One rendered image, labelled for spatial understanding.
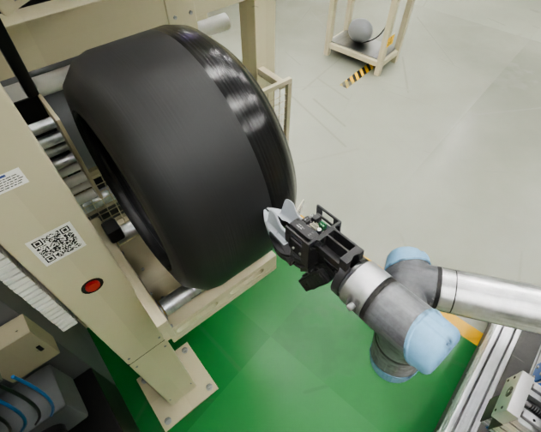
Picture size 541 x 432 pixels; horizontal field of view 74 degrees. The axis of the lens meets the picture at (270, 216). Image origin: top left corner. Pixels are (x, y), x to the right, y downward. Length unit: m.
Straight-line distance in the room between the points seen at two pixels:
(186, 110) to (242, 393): 1.41
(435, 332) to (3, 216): 0.63
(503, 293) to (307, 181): 1.89
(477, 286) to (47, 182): 0.69
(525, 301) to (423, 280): 0.15
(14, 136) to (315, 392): 1.54
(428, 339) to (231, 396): 1.38
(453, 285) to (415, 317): 0.17
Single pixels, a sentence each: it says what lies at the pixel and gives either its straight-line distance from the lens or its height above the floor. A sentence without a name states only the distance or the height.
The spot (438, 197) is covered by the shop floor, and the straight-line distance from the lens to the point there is 2.57.
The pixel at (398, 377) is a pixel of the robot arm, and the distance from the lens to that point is 0.63.
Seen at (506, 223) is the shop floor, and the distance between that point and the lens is 2.63.
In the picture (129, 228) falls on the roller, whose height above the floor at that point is 0.92.
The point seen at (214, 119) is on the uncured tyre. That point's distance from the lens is 0.61.
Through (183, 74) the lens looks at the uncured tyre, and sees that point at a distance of 0.65.
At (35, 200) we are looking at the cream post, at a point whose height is 1.33.
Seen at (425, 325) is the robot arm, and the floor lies 1.32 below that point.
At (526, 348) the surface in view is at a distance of 1.96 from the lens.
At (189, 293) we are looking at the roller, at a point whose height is 0.92.
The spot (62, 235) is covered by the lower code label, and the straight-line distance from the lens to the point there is 0.73.
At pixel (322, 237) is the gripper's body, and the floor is 1.32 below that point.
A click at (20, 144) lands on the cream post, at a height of 1.43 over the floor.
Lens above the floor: 1.76
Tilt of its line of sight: 52 degrees down
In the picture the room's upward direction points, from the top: straight up
